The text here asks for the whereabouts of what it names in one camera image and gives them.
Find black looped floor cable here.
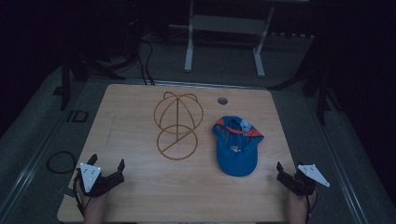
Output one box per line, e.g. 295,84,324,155
46,150,78,175

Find blue cap with orange trim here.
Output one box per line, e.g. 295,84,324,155
211,116,265,178

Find black rectangular floor bracket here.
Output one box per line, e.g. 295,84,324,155
66,109,90,123

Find hand-held gripper cable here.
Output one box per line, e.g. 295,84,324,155
304,186,319,222
72,174,94,218

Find white metal stand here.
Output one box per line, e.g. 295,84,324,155
183,0,276,78

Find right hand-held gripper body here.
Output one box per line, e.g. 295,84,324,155
276,163,331,197

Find person's left hand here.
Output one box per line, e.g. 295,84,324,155
76,184,109,217

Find person's right hand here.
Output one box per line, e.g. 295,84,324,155
287,189,316,217

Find golden wire hat stand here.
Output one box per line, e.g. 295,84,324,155
153,91,205,161

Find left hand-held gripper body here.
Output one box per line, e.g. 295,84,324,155
74,162,126,199

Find right hand-held gripper cable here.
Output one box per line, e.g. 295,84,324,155
304,186,319,222

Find left hand-held gripper cable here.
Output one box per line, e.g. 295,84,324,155
72,174,94,218

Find black hanging cables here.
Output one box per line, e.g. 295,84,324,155
136,36,156,86

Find black tripod stand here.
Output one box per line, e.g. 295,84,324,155
267,40,344,127
52,46,138,111

